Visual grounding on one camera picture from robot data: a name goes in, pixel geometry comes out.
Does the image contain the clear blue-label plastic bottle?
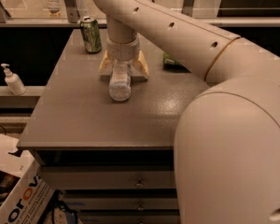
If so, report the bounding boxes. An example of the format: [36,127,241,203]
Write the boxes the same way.
[109,62,132,102]

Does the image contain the green chip bag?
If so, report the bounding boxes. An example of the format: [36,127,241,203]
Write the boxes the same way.
[162,52,182,67]

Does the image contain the grey drawer cabinet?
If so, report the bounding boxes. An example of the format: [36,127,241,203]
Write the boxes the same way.
[19,30,207,224]

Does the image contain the white cardboard box orange letters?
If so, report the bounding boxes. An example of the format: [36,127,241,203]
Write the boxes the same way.
[0,134,54,224]

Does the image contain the white pump dispenser bottle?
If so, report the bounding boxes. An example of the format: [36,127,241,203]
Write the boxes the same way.
[1,63,27,95]

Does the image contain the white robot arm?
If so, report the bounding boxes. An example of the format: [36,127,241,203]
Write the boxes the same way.
[93,0,280,224]

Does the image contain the green soda can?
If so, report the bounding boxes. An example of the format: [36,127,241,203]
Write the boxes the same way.
[80,16,102,53]

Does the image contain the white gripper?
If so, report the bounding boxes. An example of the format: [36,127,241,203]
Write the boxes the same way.
[98,37,149,79]

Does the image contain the metal railing frame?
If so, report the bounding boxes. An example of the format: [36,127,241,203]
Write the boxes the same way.
[0,0,280,27]

